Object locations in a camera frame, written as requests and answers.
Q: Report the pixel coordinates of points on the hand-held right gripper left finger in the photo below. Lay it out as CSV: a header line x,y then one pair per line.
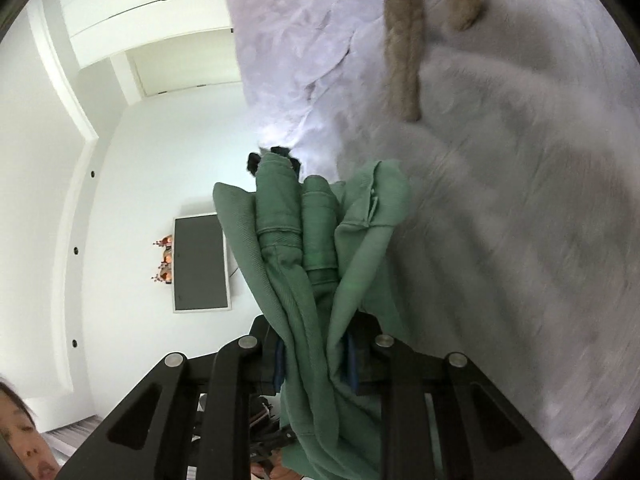
x,y
278,365

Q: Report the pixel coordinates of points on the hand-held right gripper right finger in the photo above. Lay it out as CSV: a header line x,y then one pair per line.
x,y
352,360

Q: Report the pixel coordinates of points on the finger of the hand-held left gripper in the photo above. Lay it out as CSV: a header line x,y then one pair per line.
x,y
281,150
252,163

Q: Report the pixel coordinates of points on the green shirt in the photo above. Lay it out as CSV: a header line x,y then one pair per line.
x,y
300,270

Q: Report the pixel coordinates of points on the beige knitted garment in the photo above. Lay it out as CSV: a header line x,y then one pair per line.
x,y
402,45

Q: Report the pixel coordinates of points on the white wardrobe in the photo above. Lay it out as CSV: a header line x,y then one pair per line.
x,y
140,15

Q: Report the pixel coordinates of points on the lavender bed sheet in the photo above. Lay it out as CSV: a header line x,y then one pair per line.
x,y
500,160

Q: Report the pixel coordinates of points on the person's face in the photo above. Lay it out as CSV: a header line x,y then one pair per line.
x,y
22,430

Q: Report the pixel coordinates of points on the wall television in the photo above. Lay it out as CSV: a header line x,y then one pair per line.
x,y
200,262

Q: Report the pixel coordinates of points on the orange wall ornament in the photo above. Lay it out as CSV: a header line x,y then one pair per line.
x,y
165,260

